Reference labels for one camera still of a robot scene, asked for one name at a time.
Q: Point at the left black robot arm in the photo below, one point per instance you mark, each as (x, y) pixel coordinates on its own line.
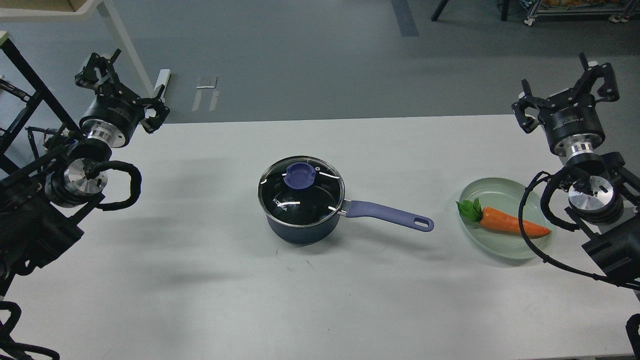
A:
(59, 170)

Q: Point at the pale green plate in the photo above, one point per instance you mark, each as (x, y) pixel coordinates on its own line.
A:
(505, 195)

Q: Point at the wheeled metal cart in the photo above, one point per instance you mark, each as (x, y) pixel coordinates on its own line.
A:
(615, 11)

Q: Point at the white table leg frame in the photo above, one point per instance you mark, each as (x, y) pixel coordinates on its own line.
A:
(72, 21)

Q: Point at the orange toy carrot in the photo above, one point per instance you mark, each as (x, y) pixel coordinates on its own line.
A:
(497, 220)

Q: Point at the dark blue saucepan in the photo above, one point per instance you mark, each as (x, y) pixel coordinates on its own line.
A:
(308, 234)

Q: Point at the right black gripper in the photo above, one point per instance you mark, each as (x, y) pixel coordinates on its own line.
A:
(597, 84)

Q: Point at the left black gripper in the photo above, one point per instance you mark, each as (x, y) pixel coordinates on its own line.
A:
(113, 108)

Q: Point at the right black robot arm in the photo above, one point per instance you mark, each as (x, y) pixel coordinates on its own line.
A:
(592, 193)

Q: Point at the glass lid with blue knob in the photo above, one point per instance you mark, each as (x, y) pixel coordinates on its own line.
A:
(301, 191)

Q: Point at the black metal stand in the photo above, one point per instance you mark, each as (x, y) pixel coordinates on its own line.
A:
(41, 95)

